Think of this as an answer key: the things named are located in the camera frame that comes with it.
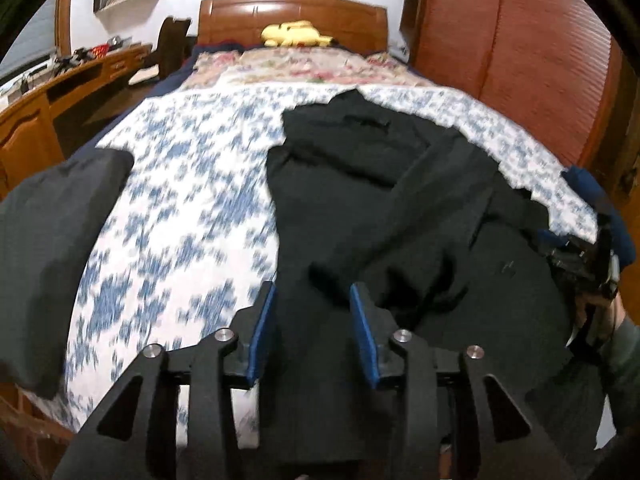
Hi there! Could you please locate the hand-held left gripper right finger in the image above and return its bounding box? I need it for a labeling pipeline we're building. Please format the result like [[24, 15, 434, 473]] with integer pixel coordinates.
[[349, 282, 577, 480]]

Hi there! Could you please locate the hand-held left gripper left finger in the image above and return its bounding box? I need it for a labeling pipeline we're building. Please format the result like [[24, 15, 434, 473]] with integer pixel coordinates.
[[52, 280, 279, 480]]

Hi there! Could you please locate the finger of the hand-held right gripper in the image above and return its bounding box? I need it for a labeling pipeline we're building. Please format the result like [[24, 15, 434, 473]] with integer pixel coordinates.
[[536, 228, 571, 261]]

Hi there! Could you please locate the black button coat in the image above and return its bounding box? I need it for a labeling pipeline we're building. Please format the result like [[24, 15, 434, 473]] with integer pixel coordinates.
[[256, 89, 610, 467]]

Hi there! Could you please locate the person's right hand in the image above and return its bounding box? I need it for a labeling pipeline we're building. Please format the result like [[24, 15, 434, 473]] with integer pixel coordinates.
[[574, 291, 628, 343]]

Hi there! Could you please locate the navy blue cloth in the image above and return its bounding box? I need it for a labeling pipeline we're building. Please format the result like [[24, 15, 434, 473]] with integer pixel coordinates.
[[560, 164, 640, 267]]

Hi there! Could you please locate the blue floral bed blanket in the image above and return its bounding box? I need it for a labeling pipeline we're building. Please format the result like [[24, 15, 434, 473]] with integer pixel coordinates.
[[64, 81, 602, 453]]

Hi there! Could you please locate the wooden slatted wardrobe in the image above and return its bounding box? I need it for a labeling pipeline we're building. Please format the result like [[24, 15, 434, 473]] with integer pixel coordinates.
[[399, 0, 632, 173]]

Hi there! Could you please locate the dark grey folded garment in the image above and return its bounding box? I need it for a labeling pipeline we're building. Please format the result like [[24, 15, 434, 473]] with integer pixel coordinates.
[[0, 148, 136, 402]]

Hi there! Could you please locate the pink floral quilt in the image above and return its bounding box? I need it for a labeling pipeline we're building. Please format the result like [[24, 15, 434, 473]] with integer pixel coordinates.
[[191, 46, 437, 92]]

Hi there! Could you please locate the navy blue bedsheet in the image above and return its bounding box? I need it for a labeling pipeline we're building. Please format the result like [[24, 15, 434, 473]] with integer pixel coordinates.
[[75, 47, 201, 153]]

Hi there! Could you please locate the yellow plush toy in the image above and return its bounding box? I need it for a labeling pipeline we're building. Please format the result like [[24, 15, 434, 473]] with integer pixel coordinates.
[[260, 19, 335, 49]]

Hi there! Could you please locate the dark wooden chair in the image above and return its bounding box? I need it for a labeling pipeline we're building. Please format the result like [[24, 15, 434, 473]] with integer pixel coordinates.
[[128, 15, 194, 87]]

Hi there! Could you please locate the wooden desk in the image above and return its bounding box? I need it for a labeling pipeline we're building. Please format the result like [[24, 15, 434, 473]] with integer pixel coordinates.
[[0, 42, 154, 202]]

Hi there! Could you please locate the wooden bed headboard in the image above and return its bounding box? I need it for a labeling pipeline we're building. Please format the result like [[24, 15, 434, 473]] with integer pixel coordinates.
[[198, 0, 390, 57]]

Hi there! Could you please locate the black gadget on desk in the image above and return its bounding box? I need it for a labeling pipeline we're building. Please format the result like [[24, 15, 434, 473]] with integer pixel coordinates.
[[52, 47, 93, 71]]

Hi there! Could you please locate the grey window blind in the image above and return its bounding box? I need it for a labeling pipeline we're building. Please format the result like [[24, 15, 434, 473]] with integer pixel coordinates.
[[0, 0, 60, 81]]

